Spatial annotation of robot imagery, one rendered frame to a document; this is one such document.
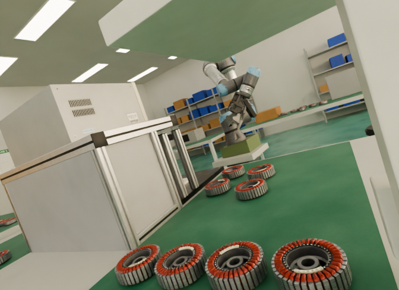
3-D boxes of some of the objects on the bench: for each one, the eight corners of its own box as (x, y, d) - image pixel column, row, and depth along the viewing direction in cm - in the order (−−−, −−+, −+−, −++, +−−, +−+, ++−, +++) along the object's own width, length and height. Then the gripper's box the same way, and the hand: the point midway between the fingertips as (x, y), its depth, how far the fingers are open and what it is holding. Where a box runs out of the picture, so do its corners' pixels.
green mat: (228, 167, 138) (228, 167, 138) (350, 141, 107) (349, 141, 107) (87, 291, 57) (87, 290, 57) (412, 331, 26) (411, 330, 26)
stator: (218, 197, 92) (215, 188, 91) (201, 196, 101) (198, 188, 100) (237, 185, 98) (234, 176, 98) (219, 185, 107) (217, 177, 107)
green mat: (95, 196, 204) (95, 196, 204) (145, 185, 173) (145, 185, 173) (-58, 273, 123) (-58, 272, 123) (-15, 278, 92) (-16, 277, 92)
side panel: (85, 220, 130) (63, 165, 128) (88, 220, 128) (66, 164, 126) (29, 252, 106) (2, 185, 104) (32, 252, 104) (5, 183, 102)
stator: (234, 172, 123) (232, 164, 122) (250, 171, 113) (247, 163, 113) (218, 180, 116) (216, 173, 116) (234, 180, 107) (231, 172, 107)
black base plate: (145, 186, 170) (145, 183, 170) (224, 169, 137) (223, 165, 137) (88, 219, 130) (87, 215, 130) (181, 206, 97) (179, 201, 97)
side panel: (177, 208, 97) (150, 132, 95) (183, 207, 95) (156, 131, 93) (127, 250, 73) (89, 150, 71) (134, 250, 71) (96, 148, 69)
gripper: (231, 91, 142) (218, 122, 143) (243, 90, 122) (228, 125, 124) (243, 97, 144) (230, 128, 145) (257, 96, 125) (242, 131, 126)
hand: (234, 129), depth 135 cm, fingers open, 14 cm apart
